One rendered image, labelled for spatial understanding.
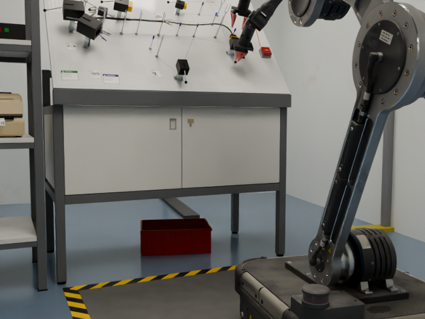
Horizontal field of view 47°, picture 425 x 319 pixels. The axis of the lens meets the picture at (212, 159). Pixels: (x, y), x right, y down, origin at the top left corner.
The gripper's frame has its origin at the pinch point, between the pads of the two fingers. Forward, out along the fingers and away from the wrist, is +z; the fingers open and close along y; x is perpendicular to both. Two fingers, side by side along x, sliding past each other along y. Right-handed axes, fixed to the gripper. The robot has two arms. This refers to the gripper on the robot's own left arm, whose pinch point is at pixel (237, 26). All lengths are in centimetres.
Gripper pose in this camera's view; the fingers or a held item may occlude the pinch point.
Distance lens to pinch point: 259.7
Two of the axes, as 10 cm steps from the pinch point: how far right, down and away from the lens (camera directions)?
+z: -2.5, 8.4, 4.8
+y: -9.5, -1.2, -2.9
